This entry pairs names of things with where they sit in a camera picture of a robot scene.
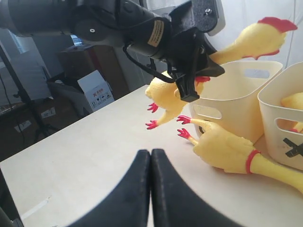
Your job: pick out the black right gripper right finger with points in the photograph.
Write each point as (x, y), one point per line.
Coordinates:
(174, 203)

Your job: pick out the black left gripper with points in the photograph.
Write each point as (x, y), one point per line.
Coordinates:
(156, 39)

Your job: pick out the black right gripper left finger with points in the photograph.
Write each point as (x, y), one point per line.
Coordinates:
(127, 205)

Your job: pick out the headless yellow rubber chicken body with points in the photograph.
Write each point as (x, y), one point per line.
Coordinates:
(294, 101)

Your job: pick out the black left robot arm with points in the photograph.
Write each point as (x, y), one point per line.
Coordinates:
(93, 21)

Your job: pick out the cream bin marked circle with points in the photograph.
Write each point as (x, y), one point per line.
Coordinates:
(231, 99)

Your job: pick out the white backdrop curtain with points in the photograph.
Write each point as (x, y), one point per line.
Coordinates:
(239, 14)

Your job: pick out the yellow rubber chicken rear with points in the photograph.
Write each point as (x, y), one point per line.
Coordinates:
(222, 149)

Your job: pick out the cream bin marked cross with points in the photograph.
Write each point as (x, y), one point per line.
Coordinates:
(283, 145)

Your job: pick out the white cardboard box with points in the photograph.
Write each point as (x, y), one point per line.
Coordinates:
(96, 90)

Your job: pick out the black light stand pole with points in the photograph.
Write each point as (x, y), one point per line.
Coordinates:
(43, 129)

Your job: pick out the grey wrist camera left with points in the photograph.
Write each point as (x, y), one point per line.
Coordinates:
(205, 15)

